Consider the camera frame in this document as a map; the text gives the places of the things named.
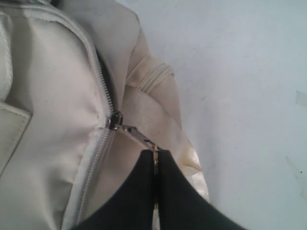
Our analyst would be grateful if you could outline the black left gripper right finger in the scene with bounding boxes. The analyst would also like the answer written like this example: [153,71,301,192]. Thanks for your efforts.
[157,150,242,230]

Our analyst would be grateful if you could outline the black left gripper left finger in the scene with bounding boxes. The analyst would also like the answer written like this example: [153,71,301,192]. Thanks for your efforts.
[74,150,155,230]

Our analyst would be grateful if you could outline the cream duffel bag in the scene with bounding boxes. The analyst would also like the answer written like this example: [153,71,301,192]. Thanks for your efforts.
[0,0,209,230]

